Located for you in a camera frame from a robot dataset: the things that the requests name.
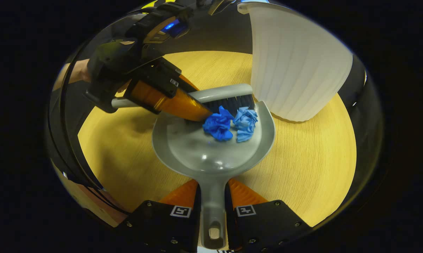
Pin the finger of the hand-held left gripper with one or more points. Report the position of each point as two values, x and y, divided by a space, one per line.
186 84
155 79

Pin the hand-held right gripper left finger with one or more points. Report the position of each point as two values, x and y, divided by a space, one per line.
162 228

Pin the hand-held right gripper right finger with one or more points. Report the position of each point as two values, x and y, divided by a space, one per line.
264 228

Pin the dark blue paper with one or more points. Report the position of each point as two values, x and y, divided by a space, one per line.
218 124

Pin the light blue paper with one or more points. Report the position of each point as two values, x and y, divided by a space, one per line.
245 123

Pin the white ribbed garbage bin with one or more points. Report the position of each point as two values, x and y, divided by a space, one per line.
295 66

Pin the wooden desktop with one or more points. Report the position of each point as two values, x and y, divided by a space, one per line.
302 168

